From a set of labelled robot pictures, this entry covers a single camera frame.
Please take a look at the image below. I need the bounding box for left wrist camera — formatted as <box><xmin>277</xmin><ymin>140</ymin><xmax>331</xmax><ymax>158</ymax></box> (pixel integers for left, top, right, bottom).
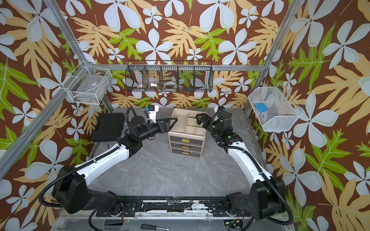
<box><xmin>145</xmin><ymin>105</ymin><xmax>159</xmax><ymax>124</ymax></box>

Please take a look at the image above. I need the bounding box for black screwdriver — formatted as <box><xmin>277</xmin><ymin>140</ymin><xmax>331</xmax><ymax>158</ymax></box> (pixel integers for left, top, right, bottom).
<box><xmin>141</xmin><ymin>224</ymin><xmax>170</xmax><ymax>231</ymax></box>

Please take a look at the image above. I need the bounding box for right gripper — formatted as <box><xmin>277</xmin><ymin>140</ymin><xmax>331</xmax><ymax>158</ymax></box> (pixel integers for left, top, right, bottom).
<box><xmin>196</xmin><ymin>114</ymin><xmax>224</xmax><ymax>139</ymax></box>

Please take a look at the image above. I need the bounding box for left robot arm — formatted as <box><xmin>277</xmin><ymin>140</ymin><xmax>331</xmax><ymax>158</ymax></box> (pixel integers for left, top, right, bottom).
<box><xmin>38</xmin><ymin>116</ymin><xmax>178</xmax><ymax>216</ymax></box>

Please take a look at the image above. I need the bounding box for black wire basket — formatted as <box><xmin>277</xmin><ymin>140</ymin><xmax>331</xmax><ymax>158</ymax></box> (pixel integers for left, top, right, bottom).
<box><xmin>123</xmin><ymin>60</ymin><xmax>214</xmax><ymax>92</ymax></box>

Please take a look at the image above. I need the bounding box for white wire basket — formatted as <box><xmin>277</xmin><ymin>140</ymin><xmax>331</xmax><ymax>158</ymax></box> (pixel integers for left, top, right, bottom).
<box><xmin>62</xmin><ymin>61</ymin><xmax>112</xmax><ymax>105</ymax></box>

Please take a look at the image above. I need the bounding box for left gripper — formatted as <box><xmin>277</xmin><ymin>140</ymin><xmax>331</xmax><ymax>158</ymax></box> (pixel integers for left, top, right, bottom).
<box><xmin>137</xmin><ymin>117</ymin><xmax>176</xmax><ymax>143</ymax></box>

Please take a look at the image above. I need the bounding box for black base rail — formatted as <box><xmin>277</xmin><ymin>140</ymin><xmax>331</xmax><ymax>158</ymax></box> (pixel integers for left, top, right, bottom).
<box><xmin>96</xmin><ymin>195</ymin><xmax>252</xmax><ymax>218</ymax></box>

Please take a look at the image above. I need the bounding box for blue object in basket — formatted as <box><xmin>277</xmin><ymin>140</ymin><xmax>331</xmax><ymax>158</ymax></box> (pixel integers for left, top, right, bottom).
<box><xmin>255</xmin><ymin>103</ymin><xmax>268</xmax><ymax>113</ymax></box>

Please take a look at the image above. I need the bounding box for white mesh basket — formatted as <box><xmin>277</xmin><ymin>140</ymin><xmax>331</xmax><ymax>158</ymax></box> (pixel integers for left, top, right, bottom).
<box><xmin>248</xmin><ymin>87</ymin><xmax>303</xmax><ymax>132</ymax></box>

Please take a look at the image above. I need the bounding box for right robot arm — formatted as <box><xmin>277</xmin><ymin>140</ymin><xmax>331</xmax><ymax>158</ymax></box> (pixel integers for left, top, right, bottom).
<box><xmin>196</xmin><ymin>106</ymin><xmax>294</xmax><ymax>226</ymax></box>

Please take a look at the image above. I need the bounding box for beige drawer organizer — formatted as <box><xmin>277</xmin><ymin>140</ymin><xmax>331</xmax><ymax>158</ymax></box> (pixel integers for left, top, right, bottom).
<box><xmin>168</xmin><ymin>108</ymin><xmax>206</xmax><ymax>158</ymax></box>

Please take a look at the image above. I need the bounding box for black plastic case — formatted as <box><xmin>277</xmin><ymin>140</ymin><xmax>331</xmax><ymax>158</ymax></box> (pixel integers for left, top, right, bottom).
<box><xmin>90</xmin><ymin>113</ymin><xmax>125</xmax><ymax>142</ymax></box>

